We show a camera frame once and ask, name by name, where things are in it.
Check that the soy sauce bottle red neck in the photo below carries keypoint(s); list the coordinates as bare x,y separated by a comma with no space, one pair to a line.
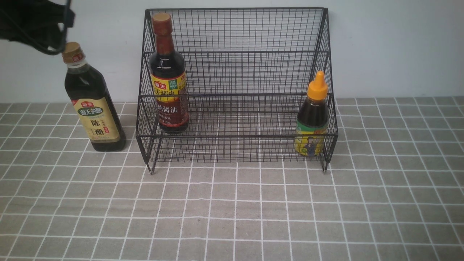
169,79

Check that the small bottle orange cap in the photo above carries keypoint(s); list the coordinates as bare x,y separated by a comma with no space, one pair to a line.
312,118

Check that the vinegar bottle gold cap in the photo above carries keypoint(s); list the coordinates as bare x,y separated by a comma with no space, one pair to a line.
88,92

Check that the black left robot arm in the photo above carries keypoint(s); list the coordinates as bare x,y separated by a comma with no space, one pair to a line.
40,24

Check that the grey checkered tablecloth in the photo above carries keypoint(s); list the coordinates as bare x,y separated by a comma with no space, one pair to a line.
393,192

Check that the black wire mesh rack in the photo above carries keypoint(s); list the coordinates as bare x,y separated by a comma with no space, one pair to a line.
248,70

